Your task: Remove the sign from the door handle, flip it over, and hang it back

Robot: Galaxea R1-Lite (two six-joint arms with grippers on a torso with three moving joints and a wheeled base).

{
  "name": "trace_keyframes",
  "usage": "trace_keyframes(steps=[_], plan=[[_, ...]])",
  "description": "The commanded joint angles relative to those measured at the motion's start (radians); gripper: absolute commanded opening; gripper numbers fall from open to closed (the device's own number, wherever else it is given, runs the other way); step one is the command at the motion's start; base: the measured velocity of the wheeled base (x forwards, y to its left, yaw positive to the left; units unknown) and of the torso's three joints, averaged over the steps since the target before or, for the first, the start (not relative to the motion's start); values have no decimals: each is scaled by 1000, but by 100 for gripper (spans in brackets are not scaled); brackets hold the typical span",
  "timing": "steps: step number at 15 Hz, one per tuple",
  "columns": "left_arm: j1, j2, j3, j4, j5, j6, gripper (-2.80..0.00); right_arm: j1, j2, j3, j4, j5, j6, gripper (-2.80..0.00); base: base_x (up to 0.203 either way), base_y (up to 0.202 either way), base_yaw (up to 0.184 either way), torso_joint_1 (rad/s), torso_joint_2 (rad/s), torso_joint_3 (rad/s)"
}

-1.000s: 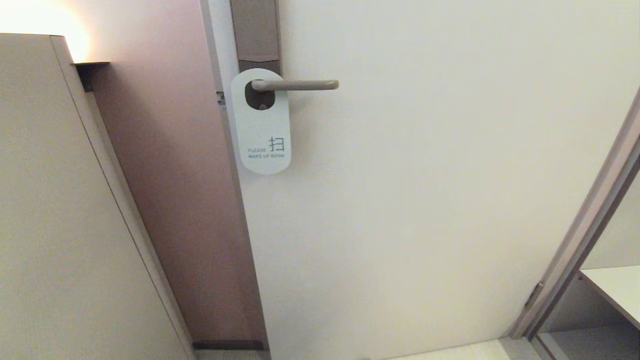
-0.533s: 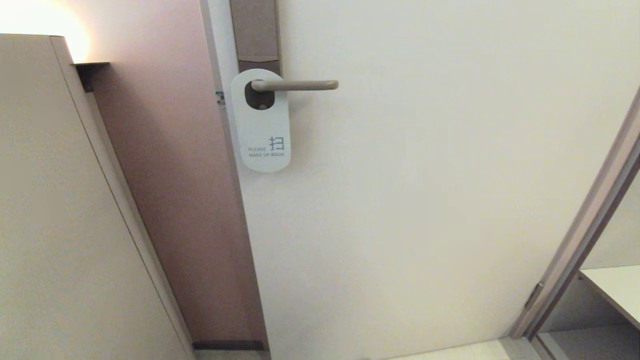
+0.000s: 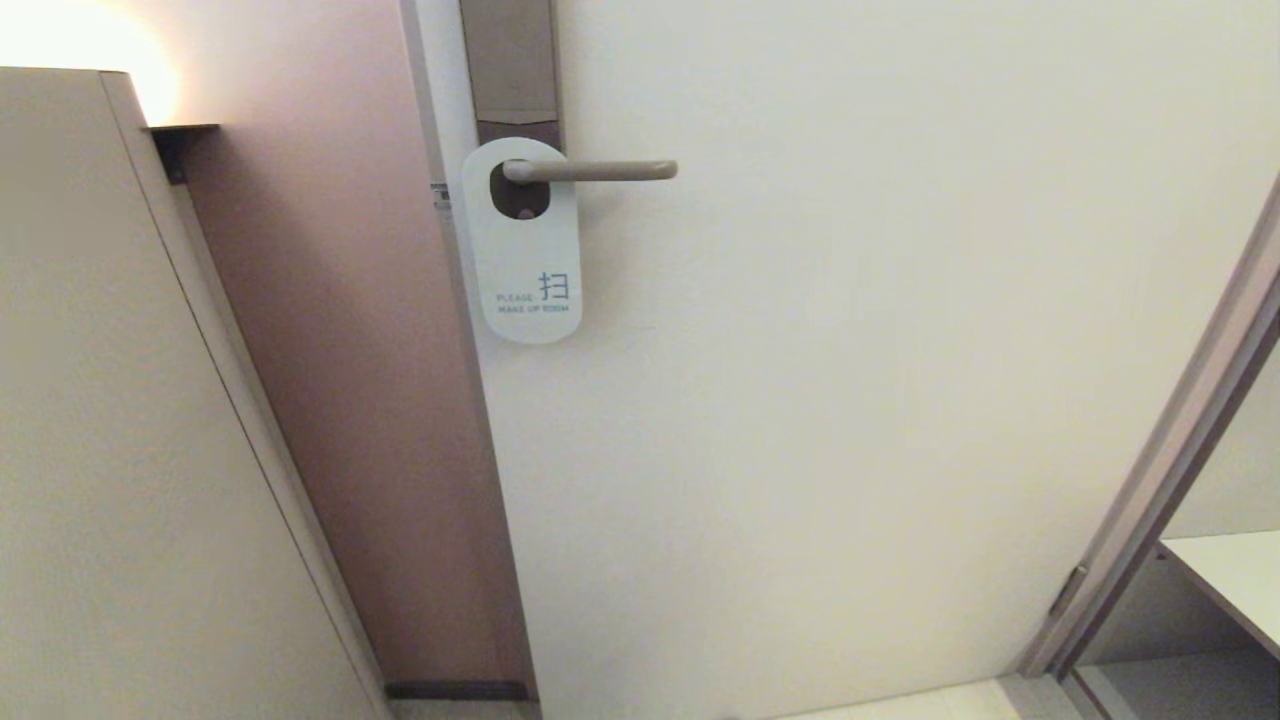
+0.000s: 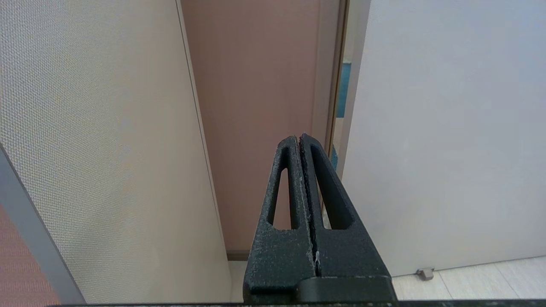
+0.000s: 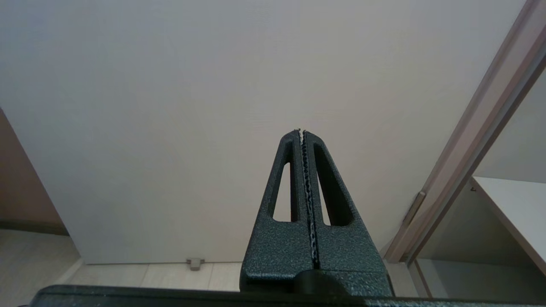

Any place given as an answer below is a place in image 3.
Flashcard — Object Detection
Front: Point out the white room door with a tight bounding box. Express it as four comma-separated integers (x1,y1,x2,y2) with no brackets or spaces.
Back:
398,0,1280,720

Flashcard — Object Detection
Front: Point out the white closet shelf board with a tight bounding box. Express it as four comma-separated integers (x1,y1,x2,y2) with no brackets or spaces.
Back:
1158,530,1280,659

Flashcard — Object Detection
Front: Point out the white and blue door hanger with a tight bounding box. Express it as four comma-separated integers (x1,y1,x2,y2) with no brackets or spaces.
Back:
461,136,584,346

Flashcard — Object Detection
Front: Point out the brown metal lock plate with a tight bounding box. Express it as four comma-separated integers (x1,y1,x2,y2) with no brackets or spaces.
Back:
460,0,563,220

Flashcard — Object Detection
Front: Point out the metal door handle lever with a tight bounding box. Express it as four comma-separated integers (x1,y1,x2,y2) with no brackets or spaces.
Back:
502,158,679,184

